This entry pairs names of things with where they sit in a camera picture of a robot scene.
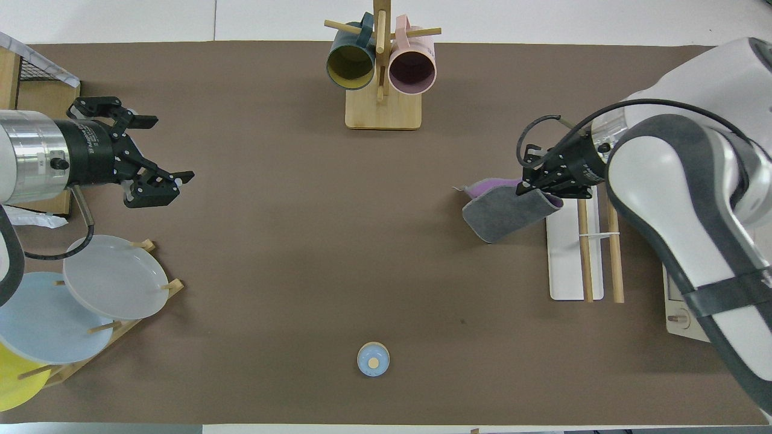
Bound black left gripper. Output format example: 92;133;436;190
55;96;195;209

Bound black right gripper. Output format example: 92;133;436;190
516;136;607;200

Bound purple and grey towel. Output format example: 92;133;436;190
454;178;565;244

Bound white towel rack wooden bars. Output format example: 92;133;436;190
546;184;625;304

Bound wooden plate rack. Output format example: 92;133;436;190
17;239;185;388

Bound wooden shelf unit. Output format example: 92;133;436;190
0;31;81;228

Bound grey plate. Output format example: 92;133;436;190
63;234;170;321

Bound pink mug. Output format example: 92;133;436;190
388;15;437;96

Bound wooden mug tree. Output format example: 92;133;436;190
324;0;442;131

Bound beige toaster oven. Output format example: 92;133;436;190
663;265;712;343

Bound light blue plate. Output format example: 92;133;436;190
0;271;115;365

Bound brown table mat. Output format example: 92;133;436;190
0;41;770;426

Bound dark teal mug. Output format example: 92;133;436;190
326;12;378;91

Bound yellow plate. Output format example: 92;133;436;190
0;342;53;413

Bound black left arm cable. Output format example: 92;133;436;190
15;187;95;261

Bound black wire basket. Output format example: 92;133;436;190
18;56;50;83

